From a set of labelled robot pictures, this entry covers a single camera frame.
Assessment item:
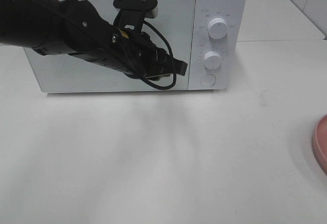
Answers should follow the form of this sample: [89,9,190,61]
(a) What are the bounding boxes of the round white door button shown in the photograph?
[200,74,216,87]

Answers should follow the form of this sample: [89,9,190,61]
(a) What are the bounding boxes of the upper white power knob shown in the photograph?
[207,16,228,39]

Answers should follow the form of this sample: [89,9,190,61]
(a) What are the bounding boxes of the pink round plate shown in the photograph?
[312,115,326,175]

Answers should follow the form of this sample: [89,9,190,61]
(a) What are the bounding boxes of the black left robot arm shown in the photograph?
[1,0,188,81]

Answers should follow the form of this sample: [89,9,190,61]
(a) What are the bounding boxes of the white microwave oven body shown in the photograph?
[22,0,248,94]

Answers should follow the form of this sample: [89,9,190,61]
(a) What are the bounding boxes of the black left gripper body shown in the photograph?
[68,24,173,79]

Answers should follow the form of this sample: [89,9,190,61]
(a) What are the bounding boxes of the white timer knob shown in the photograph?
[203,51,222,70]

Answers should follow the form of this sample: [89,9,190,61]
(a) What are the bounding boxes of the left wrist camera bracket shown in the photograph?
[113,0,158,33]

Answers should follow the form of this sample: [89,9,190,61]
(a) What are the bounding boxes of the white microwave door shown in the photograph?
[25,0,195,93]

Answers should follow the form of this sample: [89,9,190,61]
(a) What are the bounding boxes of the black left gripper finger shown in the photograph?
[163,54,188,76]

